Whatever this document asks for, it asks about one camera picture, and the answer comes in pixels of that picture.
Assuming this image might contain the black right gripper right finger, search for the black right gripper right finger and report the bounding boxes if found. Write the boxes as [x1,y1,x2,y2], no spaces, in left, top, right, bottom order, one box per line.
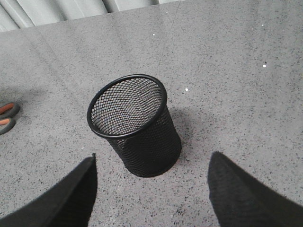
[207,152,303,227]

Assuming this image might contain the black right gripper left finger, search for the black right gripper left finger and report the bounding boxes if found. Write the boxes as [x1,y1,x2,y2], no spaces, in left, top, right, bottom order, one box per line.
[0,155,98,227]

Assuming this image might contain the grey and orange scissors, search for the grey and orange scissors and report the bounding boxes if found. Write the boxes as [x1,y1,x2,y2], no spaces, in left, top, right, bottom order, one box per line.
[0,102,20,135]

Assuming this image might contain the black mesh pen bucket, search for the black mesh pen bucket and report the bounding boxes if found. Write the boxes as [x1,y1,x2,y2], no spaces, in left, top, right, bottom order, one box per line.
[87,74,182,177]

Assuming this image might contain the light grey curtain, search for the light grey curtain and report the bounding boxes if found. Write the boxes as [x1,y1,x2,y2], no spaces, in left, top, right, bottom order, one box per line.
[0,0,171,32]

